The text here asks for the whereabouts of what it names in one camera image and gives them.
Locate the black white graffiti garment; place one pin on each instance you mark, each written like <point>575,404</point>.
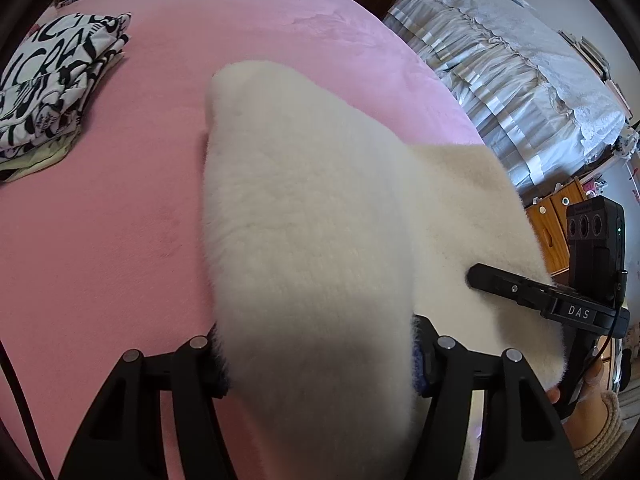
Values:
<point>48,84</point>

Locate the white fuzzy cardigan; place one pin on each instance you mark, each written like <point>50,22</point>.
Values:
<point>325,235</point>

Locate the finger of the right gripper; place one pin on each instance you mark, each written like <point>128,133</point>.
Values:
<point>523,291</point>

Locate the grey ruffled furniture cover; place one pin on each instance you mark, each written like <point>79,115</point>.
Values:
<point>534,101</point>

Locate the person right hand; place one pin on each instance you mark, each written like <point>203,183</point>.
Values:
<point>595,423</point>

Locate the wooden drawer cabinet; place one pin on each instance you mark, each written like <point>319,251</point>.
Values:
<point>548,217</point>

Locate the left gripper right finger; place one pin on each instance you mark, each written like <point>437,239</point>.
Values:
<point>521,437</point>

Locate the black camera box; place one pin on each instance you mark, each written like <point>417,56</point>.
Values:
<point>596,240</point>

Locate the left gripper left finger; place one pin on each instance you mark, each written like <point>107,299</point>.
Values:
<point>121,436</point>

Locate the pink bed blanket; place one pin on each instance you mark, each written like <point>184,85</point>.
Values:
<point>101,252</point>

